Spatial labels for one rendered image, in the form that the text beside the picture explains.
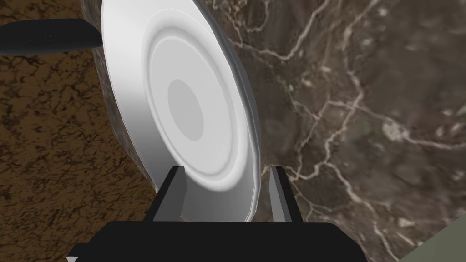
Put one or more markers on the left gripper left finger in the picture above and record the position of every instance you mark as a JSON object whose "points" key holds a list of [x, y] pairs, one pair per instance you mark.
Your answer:
{"points": [[170, 200]]}

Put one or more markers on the white round plate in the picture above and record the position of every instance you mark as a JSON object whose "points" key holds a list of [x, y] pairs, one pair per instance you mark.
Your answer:
{"points": [[182, 109]]}

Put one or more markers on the black flat object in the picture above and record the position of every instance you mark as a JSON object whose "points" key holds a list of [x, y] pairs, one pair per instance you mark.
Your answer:
{"points": [[47, 36]]}

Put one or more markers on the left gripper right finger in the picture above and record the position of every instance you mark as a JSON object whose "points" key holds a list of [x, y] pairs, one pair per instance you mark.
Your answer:
{"points": [[282, 200]]}

